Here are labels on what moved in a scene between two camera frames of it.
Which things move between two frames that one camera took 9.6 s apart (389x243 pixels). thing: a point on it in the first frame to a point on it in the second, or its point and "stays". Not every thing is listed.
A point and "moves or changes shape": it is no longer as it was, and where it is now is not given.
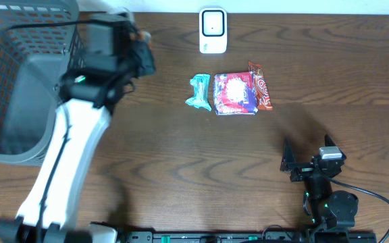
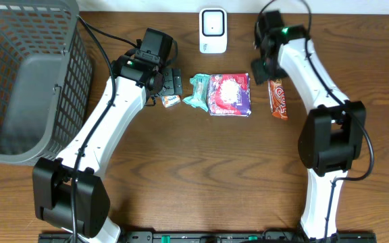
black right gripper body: (302, 171) to (267, 68)
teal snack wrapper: (200, 100) stays
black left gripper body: (144, 54) to (173, 81)
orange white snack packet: (146, 36) to (169, 100)
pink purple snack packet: (235, 94) moves or changes shape
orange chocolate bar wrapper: (262, 92) to (277, 96)
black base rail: (246, 237) stays
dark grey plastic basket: (25, 46) stays
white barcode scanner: (213, 30) stays
